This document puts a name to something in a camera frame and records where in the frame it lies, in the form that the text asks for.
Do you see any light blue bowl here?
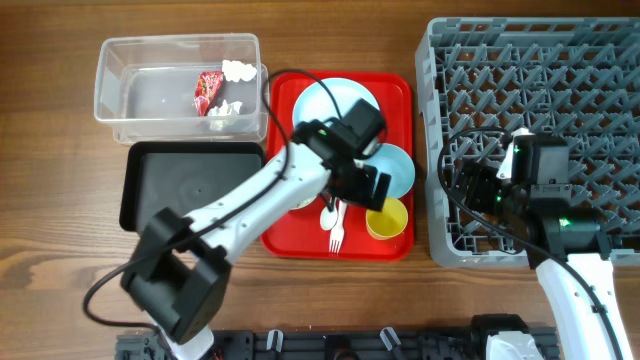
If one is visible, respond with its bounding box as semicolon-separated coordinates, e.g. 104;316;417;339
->
364;143;416;198

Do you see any yellow plastic cup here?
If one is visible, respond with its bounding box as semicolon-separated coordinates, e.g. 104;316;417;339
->
365;197;409;240

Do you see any white tissue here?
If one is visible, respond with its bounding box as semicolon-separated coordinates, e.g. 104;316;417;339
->
221;60;257;82
207;100;243;131

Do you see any red snack wrapper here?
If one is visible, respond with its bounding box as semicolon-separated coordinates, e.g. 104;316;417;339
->
194;71;224;116

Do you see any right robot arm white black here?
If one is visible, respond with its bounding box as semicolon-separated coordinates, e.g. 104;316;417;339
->
443;134;633;359

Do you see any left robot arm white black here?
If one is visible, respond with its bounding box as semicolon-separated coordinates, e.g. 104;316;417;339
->
121;100;390;359

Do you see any grey dishwasher rack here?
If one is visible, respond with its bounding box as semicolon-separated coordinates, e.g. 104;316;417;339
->
415;17;639;267

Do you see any clear plastic waste bin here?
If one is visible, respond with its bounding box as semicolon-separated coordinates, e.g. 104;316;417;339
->
94;33;268;143

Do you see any light blue plate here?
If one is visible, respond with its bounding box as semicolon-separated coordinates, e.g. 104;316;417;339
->
292;77;380;147

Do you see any green bowl with food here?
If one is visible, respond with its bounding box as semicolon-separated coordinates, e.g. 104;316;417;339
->
290;196;317;211

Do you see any white plastic spoon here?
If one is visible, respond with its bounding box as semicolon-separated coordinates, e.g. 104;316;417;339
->
320;197;338;231

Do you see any white plastic fork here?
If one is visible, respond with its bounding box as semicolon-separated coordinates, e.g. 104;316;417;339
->
329;200;348;254

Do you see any red serving tray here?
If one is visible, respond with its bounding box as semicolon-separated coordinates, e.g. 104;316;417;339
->
261;70;414;261

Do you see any black plastic tray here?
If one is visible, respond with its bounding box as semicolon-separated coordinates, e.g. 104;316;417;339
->
119;141;265;233

